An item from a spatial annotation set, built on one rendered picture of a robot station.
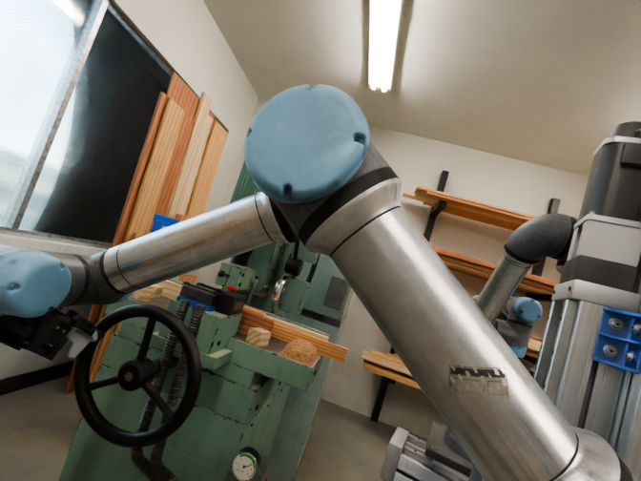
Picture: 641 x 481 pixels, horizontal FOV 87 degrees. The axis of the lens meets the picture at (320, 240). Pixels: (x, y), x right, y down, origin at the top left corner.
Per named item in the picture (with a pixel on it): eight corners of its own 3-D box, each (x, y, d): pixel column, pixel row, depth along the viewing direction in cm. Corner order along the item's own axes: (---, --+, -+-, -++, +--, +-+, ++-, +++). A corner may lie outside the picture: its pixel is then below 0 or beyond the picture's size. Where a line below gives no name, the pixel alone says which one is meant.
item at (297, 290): (272, 307, 118) (282, 275, 119) (278, 306, 125) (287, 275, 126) (298, 316, 117) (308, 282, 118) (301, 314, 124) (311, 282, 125)
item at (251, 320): (196, 317, 96) (202, 295, 97) (197, 316, 98) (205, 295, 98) (265, 343, 93) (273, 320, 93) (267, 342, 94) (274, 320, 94)
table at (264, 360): (72, 316, 84) (82, 292, 84) (151, 308, 114) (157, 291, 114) (299, 406, 73) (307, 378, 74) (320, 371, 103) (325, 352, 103)
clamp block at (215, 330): (155, 334, 80) (168, 298, 81) (186, 327, 93) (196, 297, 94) (210, 356, 77) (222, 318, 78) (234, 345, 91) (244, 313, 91)
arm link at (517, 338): (484, 345, 115) (492, 314, 116) (518, 356, 113) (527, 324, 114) (492, 349, 107) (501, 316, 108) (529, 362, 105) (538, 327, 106)
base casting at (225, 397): (98, 364, 91) (110, 331, 92) (202, 334, 148) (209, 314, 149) (246, 427, 83) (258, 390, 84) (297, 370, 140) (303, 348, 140)
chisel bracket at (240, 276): (212, 288, 102) (221, 261, 102) (231, 287, 115) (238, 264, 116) (234, 296, 100) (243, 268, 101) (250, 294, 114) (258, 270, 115)
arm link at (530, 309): (514, 320, 106) (521, 294, 106) (501, 317, 116) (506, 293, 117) (541, 328, 104) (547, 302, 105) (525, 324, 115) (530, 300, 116)
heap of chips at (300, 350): (278, 353, 85) (281, 339, 86) (290, 345, 99) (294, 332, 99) (310, 365, 84) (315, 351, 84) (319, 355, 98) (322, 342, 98)
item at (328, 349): (182, 304, 107) (187, 292, 107) (186, 303, 109) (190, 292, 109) (343, 363, 97) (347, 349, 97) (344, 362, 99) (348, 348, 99)
